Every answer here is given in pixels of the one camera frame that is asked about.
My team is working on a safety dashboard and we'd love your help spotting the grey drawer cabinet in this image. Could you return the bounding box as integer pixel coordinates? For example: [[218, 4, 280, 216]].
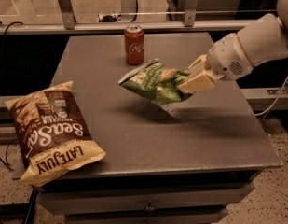
[[37, 35, 281, 224]]

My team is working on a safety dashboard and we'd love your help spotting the metal window rail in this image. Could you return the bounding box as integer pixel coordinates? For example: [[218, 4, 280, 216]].
[[0, 0, 260, 35]]

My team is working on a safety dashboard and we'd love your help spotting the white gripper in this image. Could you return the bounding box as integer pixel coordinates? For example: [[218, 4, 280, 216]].
[[177, 33, 254, 93]]

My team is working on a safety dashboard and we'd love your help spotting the white cable on right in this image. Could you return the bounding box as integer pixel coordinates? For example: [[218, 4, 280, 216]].
[[254, 67, 288, 117]]

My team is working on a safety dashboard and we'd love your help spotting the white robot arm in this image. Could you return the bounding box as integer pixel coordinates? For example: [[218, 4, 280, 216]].
[[177, 0, 288, 93]]

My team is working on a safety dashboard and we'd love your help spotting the green jalapeno chip bag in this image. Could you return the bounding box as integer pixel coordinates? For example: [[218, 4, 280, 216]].
[[118, 59, 191, 118]]

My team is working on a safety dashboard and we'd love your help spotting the black cable on left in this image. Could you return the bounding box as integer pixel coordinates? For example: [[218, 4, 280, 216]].
[[0, 21, 25, 172]]

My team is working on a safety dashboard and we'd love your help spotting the red Coca-Cola can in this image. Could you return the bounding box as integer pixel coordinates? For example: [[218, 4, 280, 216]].
[[124, 24, 144, 65]]

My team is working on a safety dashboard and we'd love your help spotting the brown Late July chip bag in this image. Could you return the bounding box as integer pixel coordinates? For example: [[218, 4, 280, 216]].
[[5, 81, 105, 187]]

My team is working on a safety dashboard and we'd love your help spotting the round drawer knob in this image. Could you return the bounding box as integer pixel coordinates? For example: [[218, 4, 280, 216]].
[[144, 203, 156, 212]]

